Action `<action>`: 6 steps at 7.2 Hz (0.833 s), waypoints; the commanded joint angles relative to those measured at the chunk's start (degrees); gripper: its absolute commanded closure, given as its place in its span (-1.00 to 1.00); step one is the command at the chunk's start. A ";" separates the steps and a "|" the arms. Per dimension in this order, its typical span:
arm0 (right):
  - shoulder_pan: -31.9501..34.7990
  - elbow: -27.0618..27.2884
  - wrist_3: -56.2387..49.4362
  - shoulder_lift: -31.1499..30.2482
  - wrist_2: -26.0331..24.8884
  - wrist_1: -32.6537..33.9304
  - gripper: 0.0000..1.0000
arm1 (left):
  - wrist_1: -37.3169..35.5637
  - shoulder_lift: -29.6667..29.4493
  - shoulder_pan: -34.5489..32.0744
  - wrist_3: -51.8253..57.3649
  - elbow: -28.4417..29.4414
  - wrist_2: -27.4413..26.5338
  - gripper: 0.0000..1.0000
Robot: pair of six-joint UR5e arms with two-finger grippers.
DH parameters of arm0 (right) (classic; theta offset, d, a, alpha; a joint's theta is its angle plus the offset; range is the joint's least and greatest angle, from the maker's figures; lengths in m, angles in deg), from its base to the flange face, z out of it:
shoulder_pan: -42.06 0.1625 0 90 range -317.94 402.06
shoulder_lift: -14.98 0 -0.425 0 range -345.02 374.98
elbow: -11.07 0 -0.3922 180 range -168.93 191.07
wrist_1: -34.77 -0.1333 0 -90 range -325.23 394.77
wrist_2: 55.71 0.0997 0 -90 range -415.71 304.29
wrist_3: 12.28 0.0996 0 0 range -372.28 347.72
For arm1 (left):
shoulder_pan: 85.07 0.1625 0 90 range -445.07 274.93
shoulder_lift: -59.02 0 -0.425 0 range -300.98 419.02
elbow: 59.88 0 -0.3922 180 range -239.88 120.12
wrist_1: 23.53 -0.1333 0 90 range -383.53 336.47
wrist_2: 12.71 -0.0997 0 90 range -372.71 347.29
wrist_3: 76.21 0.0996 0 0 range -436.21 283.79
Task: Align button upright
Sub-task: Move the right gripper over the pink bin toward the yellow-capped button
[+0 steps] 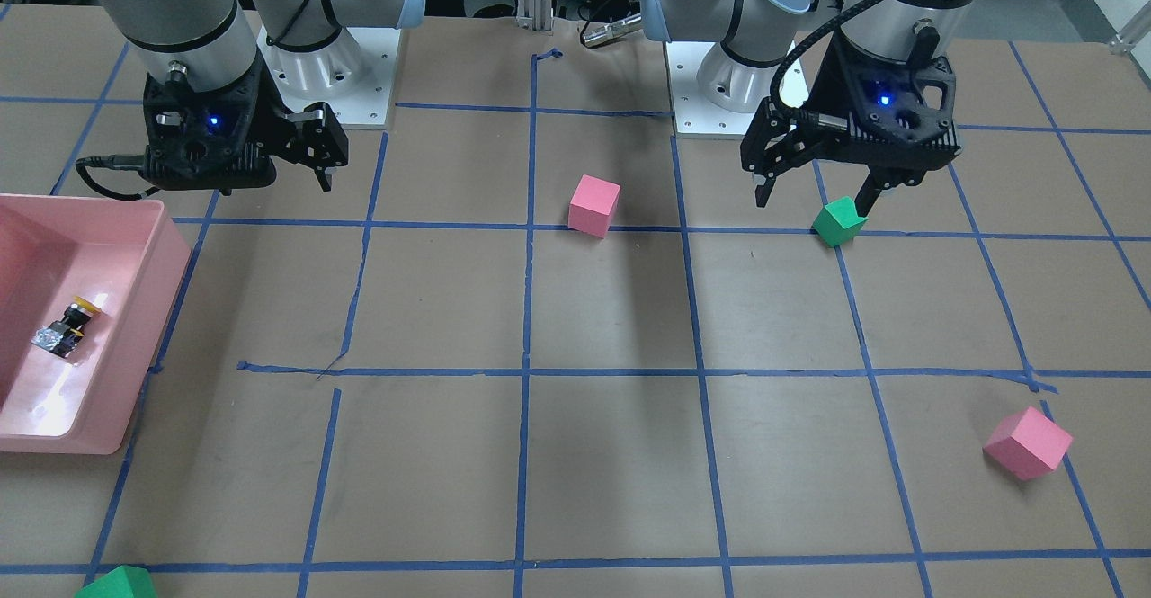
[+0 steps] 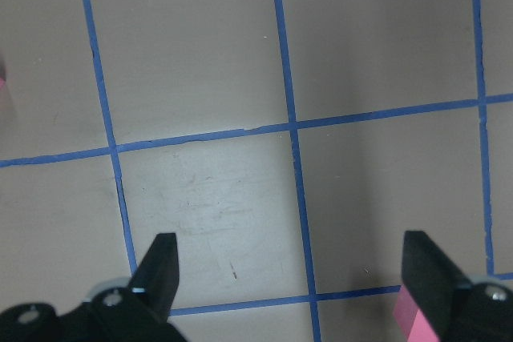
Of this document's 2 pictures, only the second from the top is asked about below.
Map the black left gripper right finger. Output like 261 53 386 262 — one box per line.
401 230 471 338

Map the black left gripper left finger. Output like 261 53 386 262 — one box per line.
130 233 179 321

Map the pink cube near aisle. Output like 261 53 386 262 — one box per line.
393 286 439 342

